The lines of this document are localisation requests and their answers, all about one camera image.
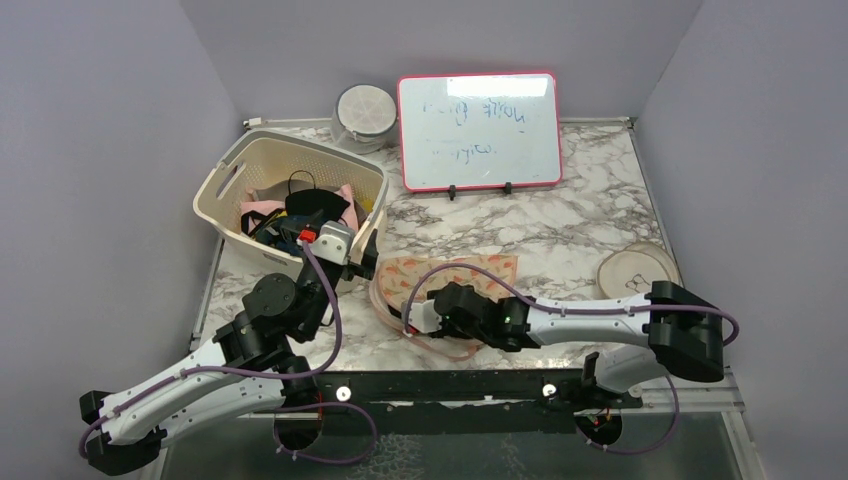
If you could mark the cream plastic laundry basket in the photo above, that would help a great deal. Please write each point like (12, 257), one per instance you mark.
(268, 164)

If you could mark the black bra in basket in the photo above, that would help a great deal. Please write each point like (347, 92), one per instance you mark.
(313, 202)

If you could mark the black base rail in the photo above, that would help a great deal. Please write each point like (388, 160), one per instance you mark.
(548, 401)

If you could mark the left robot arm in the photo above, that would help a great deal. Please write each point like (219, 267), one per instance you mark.
(289, 331)

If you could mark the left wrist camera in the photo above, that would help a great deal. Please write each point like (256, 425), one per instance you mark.
(332, 242)

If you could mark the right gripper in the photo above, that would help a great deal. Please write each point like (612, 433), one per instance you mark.
(446, 328)

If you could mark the pink framed whiteboard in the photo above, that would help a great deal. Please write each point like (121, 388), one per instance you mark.
(479, 131)

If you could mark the round white disc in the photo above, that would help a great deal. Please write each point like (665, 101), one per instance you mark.
(634, 269)

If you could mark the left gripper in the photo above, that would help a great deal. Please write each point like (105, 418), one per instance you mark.
(366, 269)

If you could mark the floral mesh laundry bag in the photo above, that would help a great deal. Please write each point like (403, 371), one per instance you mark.
(396, 277)

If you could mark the white round mesh container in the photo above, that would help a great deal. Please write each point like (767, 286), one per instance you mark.
(363, 117)

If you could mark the pink garment in basket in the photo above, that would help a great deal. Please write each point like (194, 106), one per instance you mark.
(268, 203)

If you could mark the blue lace garment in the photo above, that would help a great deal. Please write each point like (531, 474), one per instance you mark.
(278, 232)

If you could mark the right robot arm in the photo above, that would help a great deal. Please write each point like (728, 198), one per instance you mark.
(668, 331)

